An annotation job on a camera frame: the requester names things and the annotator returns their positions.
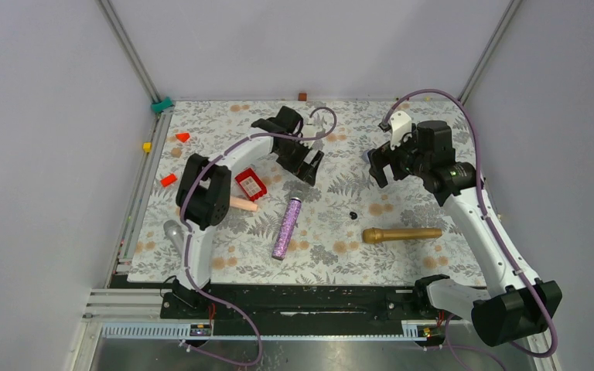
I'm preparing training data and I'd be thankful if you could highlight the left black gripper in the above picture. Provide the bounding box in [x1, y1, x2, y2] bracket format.
[275, 134, 323, 186]

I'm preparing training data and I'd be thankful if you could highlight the peach pink microphone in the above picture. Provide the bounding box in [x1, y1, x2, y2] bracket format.
[230, 196, 259, 212]

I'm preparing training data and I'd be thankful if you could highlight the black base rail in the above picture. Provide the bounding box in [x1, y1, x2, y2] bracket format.
[160, 281, 449, 338]

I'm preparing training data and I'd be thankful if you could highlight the red triangular block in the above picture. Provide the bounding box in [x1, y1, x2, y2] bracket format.
[175, 132, 190, 143]

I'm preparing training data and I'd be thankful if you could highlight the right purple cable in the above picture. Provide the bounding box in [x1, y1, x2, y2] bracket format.
[381, 88, 559, 371]

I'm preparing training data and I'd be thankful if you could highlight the purple cable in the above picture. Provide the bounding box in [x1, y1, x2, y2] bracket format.
[179, 106, 339, 369]
[381, 88, 559, 371]

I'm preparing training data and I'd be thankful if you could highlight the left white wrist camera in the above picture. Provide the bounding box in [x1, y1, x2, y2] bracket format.
[298, 119, 327, 148]

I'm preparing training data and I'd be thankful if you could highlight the purple glitter microphone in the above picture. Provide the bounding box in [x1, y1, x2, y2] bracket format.
[271, 197, 302, 260]

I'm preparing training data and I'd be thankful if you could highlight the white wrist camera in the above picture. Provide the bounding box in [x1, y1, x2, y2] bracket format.
[378, 111, 412, 150]
[298, 119, 327, 148]

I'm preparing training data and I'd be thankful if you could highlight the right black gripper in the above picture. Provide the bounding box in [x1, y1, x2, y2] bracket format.
[367, 125, 430, 189]

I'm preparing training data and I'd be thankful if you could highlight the red toy block tray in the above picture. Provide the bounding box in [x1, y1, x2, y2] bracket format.
[234, 168, 268, 202]

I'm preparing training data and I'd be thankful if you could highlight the red rectangular block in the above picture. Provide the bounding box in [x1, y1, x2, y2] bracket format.
[160, 173, 178, 188]

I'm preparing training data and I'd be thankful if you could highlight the floral table mat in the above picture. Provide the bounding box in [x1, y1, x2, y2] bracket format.
[128, 101, 484, 286]

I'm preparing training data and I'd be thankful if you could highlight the gold microphone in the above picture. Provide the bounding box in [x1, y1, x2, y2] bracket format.
[361, 228, 442, 244]

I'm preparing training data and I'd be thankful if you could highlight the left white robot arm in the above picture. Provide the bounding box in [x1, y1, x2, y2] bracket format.
[176, 106, 329, 318]

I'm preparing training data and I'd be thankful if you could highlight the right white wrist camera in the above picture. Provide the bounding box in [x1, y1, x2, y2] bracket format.
[378, 111, 412, 150]

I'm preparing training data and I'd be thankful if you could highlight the teal clamp block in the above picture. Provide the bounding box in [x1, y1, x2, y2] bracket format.
[151, 97, 173, 114]

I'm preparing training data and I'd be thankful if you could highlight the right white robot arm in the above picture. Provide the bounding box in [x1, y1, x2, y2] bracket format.
[368, 119, 562, 346]

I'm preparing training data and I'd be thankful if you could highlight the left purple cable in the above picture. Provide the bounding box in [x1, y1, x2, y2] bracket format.
[179, 106, 339, 369]

